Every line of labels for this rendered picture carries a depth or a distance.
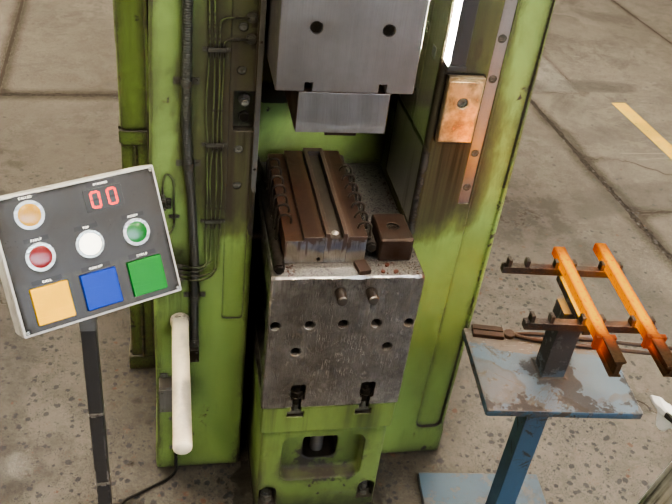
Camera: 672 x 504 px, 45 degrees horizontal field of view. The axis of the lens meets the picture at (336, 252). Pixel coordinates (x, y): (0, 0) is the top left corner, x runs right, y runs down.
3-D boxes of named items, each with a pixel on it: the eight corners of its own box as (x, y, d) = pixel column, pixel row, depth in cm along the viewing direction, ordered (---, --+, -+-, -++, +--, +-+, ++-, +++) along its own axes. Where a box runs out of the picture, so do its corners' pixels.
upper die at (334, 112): (384, 133, 178) (390, 94, 172) (294, 132, 174) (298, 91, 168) (350, 57, 211) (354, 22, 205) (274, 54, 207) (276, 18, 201)
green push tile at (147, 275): (168, 286, 173) (160, 253, 171) (135, 297, 169) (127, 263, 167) (165, 286, 174) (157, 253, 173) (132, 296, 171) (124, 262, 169)
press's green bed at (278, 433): (373, 506, 250) (396, 402, 223) (253, 515, 243) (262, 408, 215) (342, 379, 294) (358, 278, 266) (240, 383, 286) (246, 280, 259)
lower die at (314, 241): (363, 261, 198) (368, 233, 194) (283, 262, 194) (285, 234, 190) (335, 174, 232) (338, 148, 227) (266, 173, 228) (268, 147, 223)
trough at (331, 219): (347, 238, 193) (348, 233, 193) (326, 238, 192) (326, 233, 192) (321, 152, 226) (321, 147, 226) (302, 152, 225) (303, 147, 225)
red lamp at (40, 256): (53, 270, 159) (51, 252, 156) (28, 270, 158) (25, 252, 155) (55, 260, 161) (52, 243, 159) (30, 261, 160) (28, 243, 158)
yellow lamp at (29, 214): (42, 228, 157) (39, 210, 155) (17, 228, 156) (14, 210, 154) (44, 219, 160) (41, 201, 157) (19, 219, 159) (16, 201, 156)
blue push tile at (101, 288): (123, 301, 167) (115, 266, 166) (88, 311, 164) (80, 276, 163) (121, 300, 168) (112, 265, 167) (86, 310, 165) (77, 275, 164)
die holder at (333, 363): (398, 402, 223) (426, 275, 197) (261, 409, 215) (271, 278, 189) (359, 277, 267) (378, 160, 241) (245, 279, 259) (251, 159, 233)
